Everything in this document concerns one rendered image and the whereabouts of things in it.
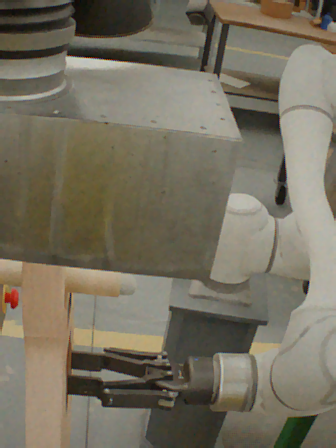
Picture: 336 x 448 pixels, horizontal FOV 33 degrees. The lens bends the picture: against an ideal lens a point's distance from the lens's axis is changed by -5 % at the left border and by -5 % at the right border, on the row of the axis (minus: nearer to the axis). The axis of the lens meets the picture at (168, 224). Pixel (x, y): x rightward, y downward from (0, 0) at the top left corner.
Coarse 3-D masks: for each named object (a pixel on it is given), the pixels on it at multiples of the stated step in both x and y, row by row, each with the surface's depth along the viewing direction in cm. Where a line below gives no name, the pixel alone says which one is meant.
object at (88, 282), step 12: (0, 264) 70; (12, 264) 71; (0, 276) 70; (12, 276) 70; (72, 276) 71; (84, 276) 71; (96, 276) 72; (108, 276) 72; (120, 276) 72; (72, 288) 71; (84, 288) 71; (96, 288) 72; (108, 288) 72
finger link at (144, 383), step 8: (144, 376) 80; (152, 376) 80; (160, 376) 81; (168, 376) 81; (104, 384) 77; (112, 384) 78; (120, 384) 78; (128, 384) 78; (136, 384) 79; (144, 384) 80
